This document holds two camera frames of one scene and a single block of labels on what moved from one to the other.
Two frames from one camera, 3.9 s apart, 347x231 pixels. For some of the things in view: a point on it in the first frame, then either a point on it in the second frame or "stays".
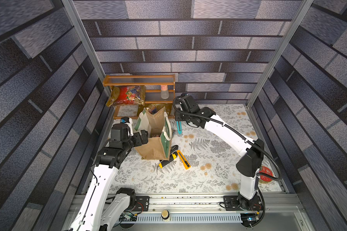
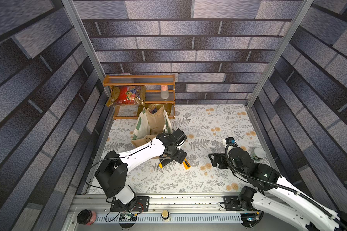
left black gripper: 139,141 → 181,157
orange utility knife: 185,162 stays
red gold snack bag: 126,95 stays
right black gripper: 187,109 → 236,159
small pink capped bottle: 164,92 stays
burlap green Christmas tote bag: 157,123 stays
